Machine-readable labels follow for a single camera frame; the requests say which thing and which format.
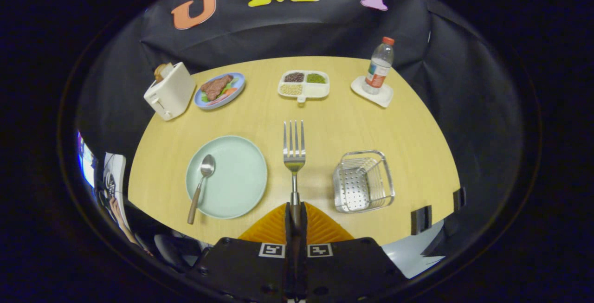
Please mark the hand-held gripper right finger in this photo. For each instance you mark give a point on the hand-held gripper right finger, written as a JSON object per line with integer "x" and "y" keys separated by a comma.
{"x": 348, "y": 270}

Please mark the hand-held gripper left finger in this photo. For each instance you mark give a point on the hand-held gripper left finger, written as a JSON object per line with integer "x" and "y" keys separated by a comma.
{"x": 246, "y": 270}

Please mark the black table clamp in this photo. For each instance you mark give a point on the black table clamp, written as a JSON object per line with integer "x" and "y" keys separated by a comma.
{"x": 421, "y": 219}
{"x": 459, "y": 198}

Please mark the pale green plate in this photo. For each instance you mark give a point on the pale green plate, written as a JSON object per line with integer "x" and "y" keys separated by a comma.
{"x": 236, "y": 177}

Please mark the black keyboard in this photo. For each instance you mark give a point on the black keyboard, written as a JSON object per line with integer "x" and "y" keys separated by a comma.
{"x": 110, "y": 184}

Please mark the white side desk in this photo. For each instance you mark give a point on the white side desk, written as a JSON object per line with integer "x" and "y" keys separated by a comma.
{"x": 118, "y": 164}

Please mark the white square coaster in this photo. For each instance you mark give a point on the white square coaster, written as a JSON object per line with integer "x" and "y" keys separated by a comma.
{"x": 383, "y": 99}

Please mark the green lettuce leaves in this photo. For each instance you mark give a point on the green lettuce leaves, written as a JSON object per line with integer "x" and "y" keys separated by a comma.
{"x": 204, "y": 97}

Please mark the orange carrot slices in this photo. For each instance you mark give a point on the orange carrot slices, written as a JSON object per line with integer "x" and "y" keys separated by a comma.
{"x": 229, "y": 92}

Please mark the white divided dish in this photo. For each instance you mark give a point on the white divided dish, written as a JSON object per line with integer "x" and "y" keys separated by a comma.
{"x": 317, "y": 90}

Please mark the brown steak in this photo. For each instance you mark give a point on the brown steak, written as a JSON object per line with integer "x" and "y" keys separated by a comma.
{"x": 216, "y": 87}

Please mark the pale beans pile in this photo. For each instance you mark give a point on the pale beans pile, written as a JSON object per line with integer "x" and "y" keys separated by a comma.
{"x": 291, "y": 89}

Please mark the blue plate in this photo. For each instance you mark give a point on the blue plate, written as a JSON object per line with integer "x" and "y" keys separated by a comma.
{"x": 239, "y": 82}

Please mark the computer monitor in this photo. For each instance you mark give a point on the computer monitor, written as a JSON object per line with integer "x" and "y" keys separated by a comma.
{"x": 87, "y": 164}

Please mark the white toaster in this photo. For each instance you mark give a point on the white toaster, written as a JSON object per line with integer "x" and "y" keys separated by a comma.
{"x": 174, "y": 92}

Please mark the green beans pile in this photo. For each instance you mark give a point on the green beans pile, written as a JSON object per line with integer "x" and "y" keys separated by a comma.
{"x": 316, "y": 78}

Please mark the dark brown beans pile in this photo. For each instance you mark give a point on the dark brown beans pile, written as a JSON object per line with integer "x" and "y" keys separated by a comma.
{"x": 294, "y": 77}

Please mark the clear plastic water bottle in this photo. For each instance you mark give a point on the clear plastic water bottle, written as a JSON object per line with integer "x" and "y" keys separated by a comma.
{"x": 378, "y": 68}

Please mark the brown toast slice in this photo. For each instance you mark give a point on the brown toast slice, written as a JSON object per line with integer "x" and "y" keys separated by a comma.
{"x": 162, "y": 72}

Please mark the black backdrop cloth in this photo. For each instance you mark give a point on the black backdrop cloth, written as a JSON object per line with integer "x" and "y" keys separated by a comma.
{"x": 278, "y": 34}

